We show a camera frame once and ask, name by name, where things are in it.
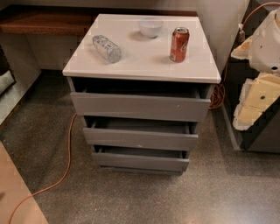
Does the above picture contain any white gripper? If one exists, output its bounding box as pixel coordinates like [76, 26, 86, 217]
[231, 8, 280, 130]

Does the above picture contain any grey top drawer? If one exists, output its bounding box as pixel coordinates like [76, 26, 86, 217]
[70, 92, 210, 122]

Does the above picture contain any grey drawer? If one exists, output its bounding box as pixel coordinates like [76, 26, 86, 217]
[92, 146, 189, 172]
[83, 117, 199, 151]
[70, 92, 210, 122]

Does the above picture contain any grey middle drawer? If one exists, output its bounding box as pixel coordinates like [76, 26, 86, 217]
[83, 117, 199, 151]

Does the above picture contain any grey bottom drawer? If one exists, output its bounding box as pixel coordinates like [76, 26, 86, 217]
[92, 146, 189, 172]

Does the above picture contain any orange soda can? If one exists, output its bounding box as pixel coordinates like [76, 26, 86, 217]
[170, 27, 190, 62]

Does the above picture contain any white bowl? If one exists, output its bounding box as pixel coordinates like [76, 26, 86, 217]
[138, 17, 164, 39]

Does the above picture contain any clear plastic water bottle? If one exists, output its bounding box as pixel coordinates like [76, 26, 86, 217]
[93, 35, 122, 63]

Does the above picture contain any wooden desk shelf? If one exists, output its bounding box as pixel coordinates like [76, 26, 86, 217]
[0, 4, 198, 36]

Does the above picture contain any dark object at left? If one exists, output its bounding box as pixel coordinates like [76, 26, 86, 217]
[0, 46, 16, 96]

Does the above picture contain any orange extension cable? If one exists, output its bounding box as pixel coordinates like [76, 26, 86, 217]
[7, 2, 280, 224]

